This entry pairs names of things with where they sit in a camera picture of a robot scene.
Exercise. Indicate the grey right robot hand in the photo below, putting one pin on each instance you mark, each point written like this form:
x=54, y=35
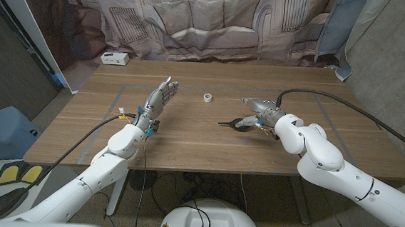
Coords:
x=268, y=112

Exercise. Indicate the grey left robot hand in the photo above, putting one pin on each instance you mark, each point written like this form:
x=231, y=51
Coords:
x=157, y=101

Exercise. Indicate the black rubber air blower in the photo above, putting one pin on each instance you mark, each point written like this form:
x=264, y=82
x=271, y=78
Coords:
x=243, y=129

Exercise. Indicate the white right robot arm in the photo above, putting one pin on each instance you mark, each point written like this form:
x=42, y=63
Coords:
x=321, y=150

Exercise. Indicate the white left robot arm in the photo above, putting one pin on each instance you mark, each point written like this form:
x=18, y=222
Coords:
x=113, y=161

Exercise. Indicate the white tape roll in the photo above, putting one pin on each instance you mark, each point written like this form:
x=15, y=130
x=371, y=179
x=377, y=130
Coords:
x=208, y=98

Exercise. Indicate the white power strip box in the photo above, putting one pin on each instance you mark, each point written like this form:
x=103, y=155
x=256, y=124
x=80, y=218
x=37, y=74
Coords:
x=115, y=58

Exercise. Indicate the black round fan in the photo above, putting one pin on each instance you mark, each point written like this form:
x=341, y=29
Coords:
x=142, y=179

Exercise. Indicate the grey table leg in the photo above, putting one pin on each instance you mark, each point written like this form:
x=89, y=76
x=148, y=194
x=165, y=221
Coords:
x=300, y=202

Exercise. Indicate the printed sofa room backdrop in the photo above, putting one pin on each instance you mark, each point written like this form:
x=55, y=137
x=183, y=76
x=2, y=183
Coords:
x=209, y=21

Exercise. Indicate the white table leg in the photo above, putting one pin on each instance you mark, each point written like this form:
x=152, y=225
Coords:
x=115, y=200

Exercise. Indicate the white robot torso base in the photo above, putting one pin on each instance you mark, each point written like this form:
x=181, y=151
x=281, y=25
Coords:
x=217, y=214

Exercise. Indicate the white partition panel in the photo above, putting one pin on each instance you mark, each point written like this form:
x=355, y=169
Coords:
x=33, y=26

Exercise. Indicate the white foot pedal yellow pads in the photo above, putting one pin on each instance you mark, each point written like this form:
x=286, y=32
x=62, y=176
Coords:
x=16, y=173

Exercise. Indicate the blue plastic bin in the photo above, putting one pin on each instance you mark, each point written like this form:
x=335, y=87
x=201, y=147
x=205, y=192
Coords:
x=1, y=135

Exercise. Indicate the dark brown shoe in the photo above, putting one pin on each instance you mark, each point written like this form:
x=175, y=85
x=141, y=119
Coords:
x=8, y=203

